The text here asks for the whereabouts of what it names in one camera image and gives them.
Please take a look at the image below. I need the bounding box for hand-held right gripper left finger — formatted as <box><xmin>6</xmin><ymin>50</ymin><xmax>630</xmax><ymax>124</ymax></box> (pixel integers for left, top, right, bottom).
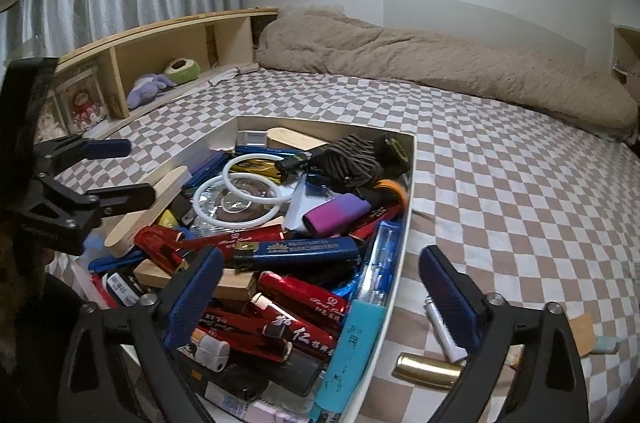
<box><xmin>57</xmin><ymin>245</ymin><xmax>224</xmax><ymax>423</ymax></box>

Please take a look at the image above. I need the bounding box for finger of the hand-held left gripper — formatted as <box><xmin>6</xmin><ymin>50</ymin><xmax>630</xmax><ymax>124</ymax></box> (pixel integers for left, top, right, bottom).
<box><xmin>32</xmin><ymin>176</ymin><xmax>157</xmax><ymax>224</ymax></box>
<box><xmin>32</xmin><ymin>137</ymin><xmax>132</xmax><ymax>176</ymax></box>

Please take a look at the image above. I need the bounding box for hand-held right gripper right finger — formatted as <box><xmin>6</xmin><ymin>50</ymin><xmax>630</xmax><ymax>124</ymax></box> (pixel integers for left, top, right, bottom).
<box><xmin>419</xmin><ymin>245</ymin><xmax>588</xmax><ymax>423</ymax></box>

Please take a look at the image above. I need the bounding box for white cardboard box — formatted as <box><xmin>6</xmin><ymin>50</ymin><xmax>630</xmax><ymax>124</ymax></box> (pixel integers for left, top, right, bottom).
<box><xmin>75</xmin><ymin>116</ymin><xmax>418</xmax><ymax>423</ymax></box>

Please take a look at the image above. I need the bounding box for blue lighter with gold top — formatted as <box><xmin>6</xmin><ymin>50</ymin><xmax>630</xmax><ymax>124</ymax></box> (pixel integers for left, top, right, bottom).
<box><xmin>232</xmin><ymin>235</ymin><xmax>363</xmax><ymax>269</ymax></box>

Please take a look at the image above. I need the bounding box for black case with gold emblem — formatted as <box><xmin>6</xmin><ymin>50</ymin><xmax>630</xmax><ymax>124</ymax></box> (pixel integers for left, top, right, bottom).
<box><xmin>380</xmin><ymin>136</ymin><xmax>413</xmax><ymax>174</ymax></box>

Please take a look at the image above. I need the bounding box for flat wooden stick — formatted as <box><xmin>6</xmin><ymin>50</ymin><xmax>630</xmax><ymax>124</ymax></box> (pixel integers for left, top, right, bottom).
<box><xmin>105</xmin><ymin>167</ymin><xmax>193</xmax><ymax>256</ymax></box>

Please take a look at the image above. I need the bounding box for white lighter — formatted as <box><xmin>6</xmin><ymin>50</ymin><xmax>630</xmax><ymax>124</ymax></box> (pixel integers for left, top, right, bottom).
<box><xmin>424</xmin><ymin>295</ymin><xmax>468</xmax><ymax>364</ymax></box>

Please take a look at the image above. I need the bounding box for boxed doll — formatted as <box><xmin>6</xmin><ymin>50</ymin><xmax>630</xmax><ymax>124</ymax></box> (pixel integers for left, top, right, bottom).
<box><xmin>52</xmin><ymin>66</ymin><xmax>111</xmax><ymax>134</ymax></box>

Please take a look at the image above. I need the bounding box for purple plush toy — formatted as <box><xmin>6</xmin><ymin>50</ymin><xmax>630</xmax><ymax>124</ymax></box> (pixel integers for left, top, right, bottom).
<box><xmin>126</xmin><ymin>74</ymin><xmax>168</xmax><ymax>109</ymax></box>

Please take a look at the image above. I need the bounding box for green round plush toy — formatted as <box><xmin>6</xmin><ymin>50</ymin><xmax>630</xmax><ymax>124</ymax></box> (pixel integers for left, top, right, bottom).
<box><xmin>164</xmin><ymin>58</ymin><xmax>202</xmax><ymax>85</ymax></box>

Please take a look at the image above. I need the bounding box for wooden bedside shelf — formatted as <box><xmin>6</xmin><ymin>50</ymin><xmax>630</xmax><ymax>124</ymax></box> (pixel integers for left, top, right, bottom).
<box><xmin>30</xmin><ymin>7</ymin><xmax>279</xmax><ymax>139</ymax></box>

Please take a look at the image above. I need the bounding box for checkered bedsheet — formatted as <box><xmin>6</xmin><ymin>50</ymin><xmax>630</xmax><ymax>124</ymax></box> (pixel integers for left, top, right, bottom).
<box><xmin>45</xmin><ymin>68</ymin><xmax>640</xmax><ymax>423</ymax></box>

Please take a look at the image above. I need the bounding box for square wooden card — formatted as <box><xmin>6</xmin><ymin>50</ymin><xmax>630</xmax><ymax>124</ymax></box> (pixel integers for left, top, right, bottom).
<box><xmin>567</xmin><ymin>313</ymin><xmax>597</xmax><ymax>356</ymax></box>

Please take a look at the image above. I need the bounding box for small teal item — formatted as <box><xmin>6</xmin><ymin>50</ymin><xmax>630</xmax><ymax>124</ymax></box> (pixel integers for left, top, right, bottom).
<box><xmin>592</xmin><ymin>335</ymin><xmax>623</xmax><ymax>354</ymax></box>

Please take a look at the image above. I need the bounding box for beige duvet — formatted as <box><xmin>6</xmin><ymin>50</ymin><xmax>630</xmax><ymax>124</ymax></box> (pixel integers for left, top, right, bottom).
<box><xmin>255</xmin><ymin>6</ymin><xmax>640</xmax><ymax>144</ymax></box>

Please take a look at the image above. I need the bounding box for beige fuzzy pillow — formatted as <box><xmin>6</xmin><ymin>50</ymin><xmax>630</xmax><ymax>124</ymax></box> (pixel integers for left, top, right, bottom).
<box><xmin>277</xmin><ymin>4</ymin><xmax>346</xmax><ymax>21</ymax></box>

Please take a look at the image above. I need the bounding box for white headboard panel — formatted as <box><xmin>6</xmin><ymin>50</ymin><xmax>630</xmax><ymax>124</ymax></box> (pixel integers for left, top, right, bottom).
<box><xmin>382</xmin><ymin>0</ymin><xmax>587</xmax><ymax>64</ymax></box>

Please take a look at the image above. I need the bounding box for wooden closet shelf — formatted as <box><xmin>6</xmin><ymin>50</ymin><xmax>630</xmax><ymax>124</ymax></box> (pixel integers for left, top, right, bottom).
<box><xmin>612</xmin><ymin>26</ymin><xmax>640</xmax><ymax>86</ymax></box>

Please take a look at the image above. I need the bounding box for white plastic ring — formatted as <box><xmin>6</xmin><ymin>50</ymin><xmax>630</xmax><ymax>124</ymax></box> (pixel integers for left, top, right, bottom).
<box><xmin>222</xmin><ymin>153</ymin><xmax>283</xmax><ymax>204</ymax></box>
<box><xmin>192</xmin><ymin>176</ymin><xmax>281</xmax><ymax>231</ymax></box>

